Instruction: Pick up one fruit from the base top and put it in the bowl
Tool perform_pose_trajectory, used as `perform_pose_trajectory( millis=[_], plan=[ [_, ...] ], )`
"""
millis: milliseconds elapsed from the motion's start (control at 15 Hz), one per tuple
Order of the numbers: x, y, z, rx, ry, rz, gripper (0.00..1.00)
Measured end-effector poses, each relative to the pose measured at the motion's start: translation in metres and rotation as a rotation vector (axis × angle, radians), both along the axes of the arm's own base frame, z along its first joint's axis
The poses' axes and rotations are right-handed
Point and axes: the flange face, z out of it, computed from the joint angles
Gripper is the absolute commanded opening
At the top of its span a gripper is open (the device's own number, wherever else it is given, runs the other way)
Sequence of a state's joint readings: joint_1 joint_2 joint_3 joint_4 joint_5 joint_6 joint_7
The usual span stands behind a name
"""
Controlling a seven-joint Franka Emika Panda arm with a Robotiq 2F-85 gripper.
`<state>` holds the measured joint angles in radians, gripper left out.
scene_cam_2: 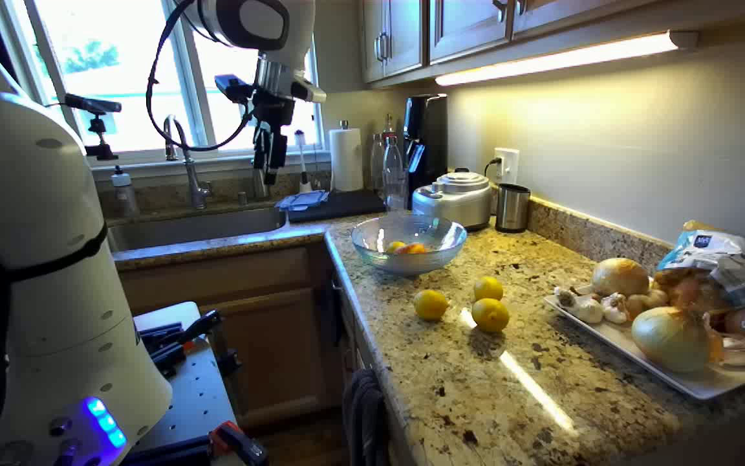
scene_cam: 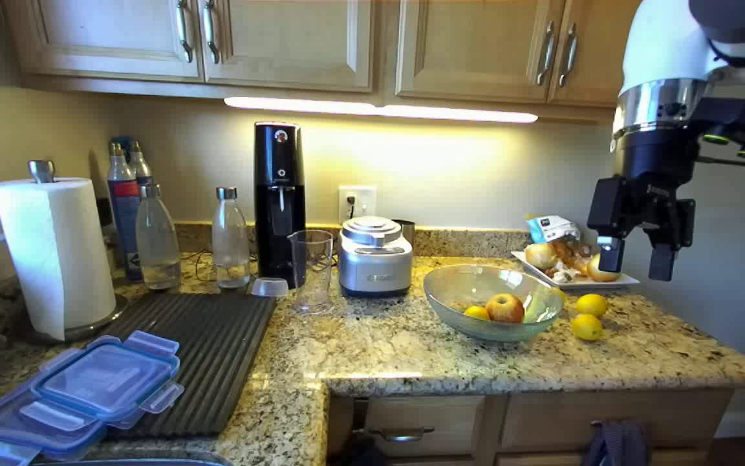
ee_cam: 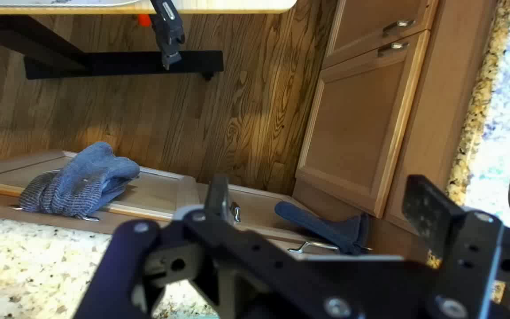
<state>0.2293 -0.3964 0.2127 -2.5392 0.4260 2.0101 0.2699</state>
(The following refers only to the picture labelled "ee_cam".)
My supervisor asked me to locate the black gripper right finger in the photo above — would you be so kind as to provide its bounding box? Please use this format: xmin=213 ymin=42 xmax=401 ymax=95
xmin=403 ymin=175 xmax=503 ymax=319

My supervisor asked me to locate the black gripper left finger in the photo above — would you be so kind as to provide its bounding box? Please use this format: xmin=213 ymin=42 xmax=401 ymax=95
xmin=75 ymin=175 xmax=250 ymax=319

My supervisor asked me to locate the blue grey cloth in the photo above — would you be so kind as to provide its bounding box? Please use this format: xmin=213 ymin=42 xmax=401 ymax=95
xmin=20 ymin=141 xmax=140 ymax=219

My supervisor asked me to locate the wooden cabinet door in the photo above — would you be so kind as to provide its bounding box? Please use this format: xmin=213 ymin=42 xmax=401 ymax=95
xmin=296 ymin=30 xmax=431 ymax=216

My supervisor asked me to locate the open wooden drawer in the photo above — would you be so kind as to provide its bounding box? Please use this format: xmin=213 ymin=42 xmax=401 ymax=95
xmin=0 ymin=150 xmax=337 ymax=255

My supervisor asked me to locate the black clamp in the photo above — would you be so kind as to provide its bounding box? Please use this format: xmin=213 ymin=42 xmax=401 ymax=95
xmin=151 ymin=0 xmax=187 ymax=69

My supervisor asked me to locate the upper wooden cabinet drawer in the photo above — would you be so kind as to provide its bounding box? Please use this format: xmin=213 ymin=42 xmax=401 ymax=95
xmin=325 ymin=0 xmax=440 ymax=67

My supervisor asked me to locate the dark blue handled utensil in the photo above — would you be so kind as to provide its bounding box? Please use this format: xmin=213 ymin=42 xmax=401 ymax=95
xmin=275 ymin=202 xmax=371 ymax=255

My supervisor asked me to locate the black table frame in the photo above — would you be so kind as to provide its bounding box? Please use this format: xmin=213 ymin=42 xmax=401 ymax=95
xmin=0 ymin=16 xmax=224 ymax=79

